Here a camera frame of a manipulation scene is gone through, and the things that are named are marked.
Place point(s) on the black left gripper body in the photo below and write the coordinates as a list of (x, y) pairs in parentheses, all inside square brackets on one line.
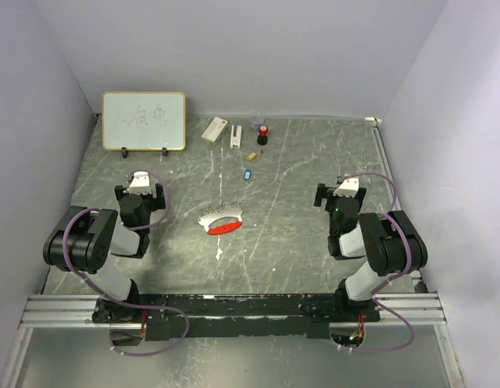
[(153, 203)]

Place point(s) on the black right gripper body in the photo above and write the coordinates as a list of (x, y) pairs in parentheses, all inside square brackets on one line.
[(326, 192)]

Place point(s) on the metal key organizer red handle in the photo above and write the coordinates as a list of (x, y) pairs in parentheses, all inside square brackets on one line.
[(223, 219)]

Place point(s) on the blue key tag with key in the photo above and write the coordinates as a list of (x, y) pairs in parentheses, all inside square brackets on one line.
[(247, 175)]

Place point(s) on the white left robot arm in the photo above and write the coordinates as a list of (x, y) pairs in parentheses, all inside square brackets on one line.
[(85, 242)]

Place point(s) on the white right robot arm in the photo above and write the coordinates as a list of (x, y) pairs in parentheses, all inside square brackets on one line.
[(389, 243)]

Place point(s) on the yellow key tag with key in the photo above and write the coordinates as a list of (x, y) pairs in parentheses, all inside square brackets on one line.
[(254, 155)]

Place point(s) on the red black stamp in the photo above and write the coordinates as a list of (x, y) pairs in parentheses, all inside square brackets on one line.
[(262, 138)]

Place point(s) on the green white staples box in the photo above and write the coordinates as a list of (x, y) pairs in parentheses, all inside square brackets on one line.
[(215, 130)]

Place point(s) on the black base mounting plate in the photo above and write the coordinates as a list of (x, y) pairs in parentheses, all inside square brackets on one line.
[(225, 316)]

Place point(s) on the white stapler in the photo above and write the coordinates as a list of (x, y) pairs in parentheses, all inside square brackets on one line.
[(236, 137)]

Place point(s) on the clear plastic cup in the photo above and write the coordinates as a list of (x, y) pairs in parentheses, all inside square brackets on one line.
[(256, 120)]

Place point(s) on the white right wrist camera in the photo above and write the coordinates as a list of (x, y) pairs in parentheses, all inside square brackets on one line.
[(349, 186)]

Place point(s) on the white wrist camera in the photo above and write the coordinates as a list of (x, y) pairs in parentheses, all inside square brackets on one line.
[(349, 186), (139, 182)]

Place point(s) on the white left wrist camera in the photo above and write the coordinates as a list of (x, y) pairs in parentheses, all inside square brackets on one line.
[(139, 182)]

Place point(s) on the white board yellow frame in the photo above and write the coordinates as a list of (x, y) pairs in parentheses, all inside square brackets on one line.
[(143, 120)]

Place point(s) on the aluminium right side rail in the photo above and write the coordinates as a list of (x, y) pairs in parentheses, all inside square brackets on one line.
[(413, 282)]

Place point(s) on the aluminium rail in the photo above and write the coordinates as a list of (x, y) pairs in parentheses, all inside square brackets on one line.
[(75, 311), (413, 282)]

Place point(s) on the aluminium front rail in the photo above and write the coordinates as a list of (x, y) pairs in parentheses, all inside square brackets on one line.
[(75, 311)]

